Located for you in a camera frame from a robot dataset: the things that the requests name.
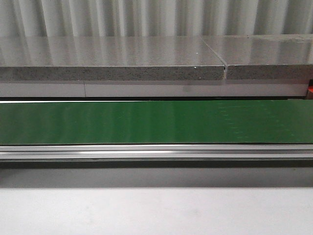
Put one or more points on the grey stone slab right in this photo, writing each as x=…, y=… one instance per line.
x=264, y=57

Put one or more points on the orange red object at edge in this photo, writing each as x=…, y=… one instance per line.
x=310, y=90

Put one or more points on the grey stone slab left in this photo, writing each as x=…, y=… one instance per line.
x=108, y=59

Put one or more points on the aluminium conveyor side rail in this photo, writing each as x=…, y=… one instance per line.
x=154, y=152

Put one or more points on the grey stone slab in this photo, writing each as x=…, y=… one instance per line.
x=108, y=59
x=264, y=57

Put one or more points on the green conveyor belt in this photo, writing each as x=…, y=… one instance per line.
x=196, y=121

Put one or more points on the white corrugated curtain backdrop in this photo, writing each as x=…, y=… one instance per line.
x=154, y=17

